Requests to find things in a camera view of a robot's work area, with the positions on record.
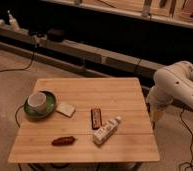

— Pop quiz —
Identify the wooden table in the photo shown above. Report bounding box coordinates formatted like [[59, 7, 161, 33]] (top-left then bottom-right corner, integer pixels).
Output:
[[8, 78, 160, 163]]

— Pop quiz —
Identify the reddish brown sausage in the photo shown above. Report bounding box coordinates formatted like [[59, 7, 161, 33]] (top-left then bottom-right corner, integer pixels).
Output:
[[52, 136, 75, 146]]

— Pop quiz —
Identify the brown chocolate bar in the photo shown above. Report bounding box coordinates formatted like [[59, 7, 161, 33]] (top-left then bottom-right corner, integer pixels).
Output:
[[91, 108, 102, 130]]

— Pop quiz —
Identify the white spray bottle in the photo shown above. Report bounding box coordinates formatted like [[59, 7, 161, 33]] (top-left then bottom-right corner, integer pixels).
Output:
[[7, 11, 20, 31]]

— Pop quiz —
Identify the black cable on floor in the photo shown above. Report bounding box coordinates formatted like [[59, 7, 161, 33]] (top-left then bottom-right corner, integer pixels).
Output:
[[0, 45, 37, 76]]

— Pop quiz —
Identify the white plastic bottle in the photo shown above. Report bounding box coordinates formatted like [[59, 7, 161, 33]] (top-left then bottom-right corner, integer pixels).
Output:
[[93, 116, 121, 145]]

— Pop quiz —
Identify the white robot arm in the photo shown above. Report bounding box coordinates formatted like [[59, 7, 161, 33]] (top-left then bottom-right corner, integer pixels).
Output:
[[146, 61, 193, 122]]

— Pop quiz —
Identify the black cable under table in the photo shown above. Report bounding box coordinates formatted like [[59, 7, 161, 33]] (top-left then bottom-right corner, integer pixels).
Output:
[[14, 104, 26, 129]]

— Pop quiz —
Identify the black device on ledge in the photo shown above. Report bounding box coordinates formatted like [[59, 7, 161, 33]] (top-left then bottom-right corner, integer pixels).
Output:
[[47, 29, 65, 42]]

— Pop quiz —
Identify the green plate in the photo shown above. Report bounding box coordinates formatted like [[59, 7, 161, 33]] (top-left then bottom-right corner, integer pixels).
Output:
[[24, 91, 56, 119]]

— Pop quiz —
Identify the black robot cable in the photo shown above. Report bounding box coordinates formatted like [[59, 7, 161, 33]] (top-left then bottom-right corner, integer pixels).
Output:
[[178, 105, 193, 171]]

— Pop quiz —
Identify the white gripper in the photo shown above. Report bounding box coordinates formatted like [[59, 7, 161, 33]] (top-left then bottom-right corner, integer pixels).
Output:
[[147, 96, 165, 122]]

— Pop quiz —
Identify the white cup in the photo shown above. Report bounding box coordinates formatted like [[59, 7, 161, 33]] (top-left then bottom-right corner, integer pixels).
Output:
[[28, 92, 46, 113]]

